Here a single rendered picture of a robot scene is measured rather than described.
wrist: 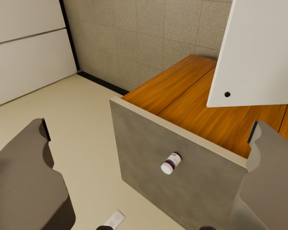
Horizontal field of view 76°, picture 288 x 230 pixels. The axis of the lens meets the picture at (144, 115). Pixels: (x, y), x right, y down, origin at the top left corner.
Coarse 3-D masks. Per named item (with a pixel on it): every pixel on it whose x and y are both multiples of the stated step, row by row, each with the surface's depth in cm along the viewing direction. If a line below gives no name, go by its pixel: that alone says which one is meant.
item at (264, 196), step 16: (256, 128) 11; (272, 128) 10; (256, 144) 9; (272, 144) 9; (256, 160) 9; (272, 160) 8; (256, 176) 7; (272, 176) 7; (240, 192) 7; (256, 192) 7; (272, 192) 7; (240, 208) 7; (256, 208) 6; (272, 208) 6; (240, 224) 7; (256, 224) 6; (272, 224) 6
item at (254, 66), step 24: (240, 0) 20; (264, 0) 20; (240, 24) 21; (264, 24) 22; (240, 48) 23; (264, 48) 23; (216, 72) 25; (240, 72) 25; (264, 72) 26; (216, 96) 28; (240, 96) 28; (264, 96) 28
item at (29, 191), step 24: (24, 144) 9; (0, 168) 8; (24, 168) 8; (48, 168) 8; (0, 192) 7; (24, 192) 7; (48, 192) 7; (0, 216) 6; (24, 216) 6; (48, 216) 6; (72, 216) 7
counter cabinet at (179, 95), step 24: (168, 72) 117; (192, 72) 117; (144, 96) 96; (168, 96) 96; (192, 96) 95; (168, 120) 81; (192, 120) 81; (216, 120) 80; (240, 120) 80; (264, 120) 80; (216, 144) 70; (240, 144) 70
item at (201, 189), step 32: (128, 128) 91; (160, 128) 75; (128, 160) 109; (160, 160) 87; (192, 160) 72; (224, 160) 62; (160, 192) 104; (192, 192) 83; (224, 192) 70; (192, 224) 99; (224, 224) 80
